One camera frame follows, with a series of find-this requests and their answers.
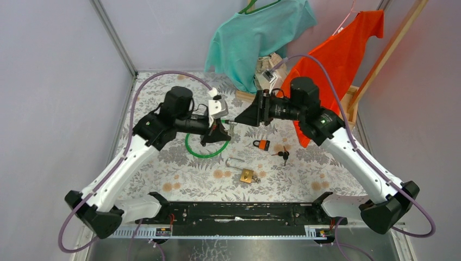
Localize black head keys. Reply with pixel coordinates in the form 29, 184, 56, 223
274, 147, 290, 166

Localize green hanger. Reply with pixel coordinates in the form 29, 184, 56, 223
238, 0, 281, 15

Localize orange black padlock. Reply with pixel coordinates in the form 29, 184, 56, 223
253, 140, 271, 151

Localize small silver keys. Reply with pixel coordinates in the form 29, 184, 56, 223
252, 175, 261, 183

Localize orange t-shirt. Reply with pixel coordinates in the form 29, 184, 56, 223
275, 9, 385, 148

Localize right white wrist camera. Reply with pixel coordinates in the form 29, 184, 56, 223
261, 70, 278, 92

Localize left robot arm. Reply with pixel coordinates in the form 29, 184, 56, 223
65, 86, 231, 239

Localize green cable lock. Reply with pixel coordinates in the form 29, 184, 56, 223
184, 119, 239, 159

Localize floral table cloth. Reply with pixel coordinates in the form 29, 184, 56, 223
104, 71, 368, 203

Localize aluminium frame profile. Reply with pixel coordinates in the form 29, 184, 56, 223
89, 0, 138, 78

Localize pink hanger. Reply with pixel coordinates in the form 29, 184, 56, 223
332, 0, 359, 36

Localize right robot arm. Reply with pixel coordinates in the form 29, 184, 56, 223
235, 77, 420, 234

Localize wooden clothes rack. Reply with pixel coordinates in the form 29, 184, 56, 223
234, 0, 430, 132

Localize teal t-shirt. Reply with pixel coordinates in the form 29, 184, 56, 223
204, 1, 317, 93

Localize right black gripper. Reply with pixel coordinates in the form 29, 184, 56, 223
234, 90, 303, 128

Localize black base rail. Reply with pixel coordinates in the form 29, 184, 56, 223
134, 200, 348, 237

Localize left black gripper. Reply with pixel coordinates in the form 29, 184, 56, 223
175, 113, 232, 147

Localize beige cloth bag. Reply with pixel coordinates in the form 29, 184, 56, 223
254, 53, 288, 90

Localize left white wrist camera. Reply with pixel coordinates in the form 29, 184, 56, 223
208, 88, 228, 128

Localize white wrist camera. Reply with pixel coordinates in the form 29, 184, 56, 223
208, 88, 228, 128
261, 70, 278, 92

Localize brass padlock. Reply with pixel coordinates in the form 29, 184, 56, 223
225, 158, 256, 184

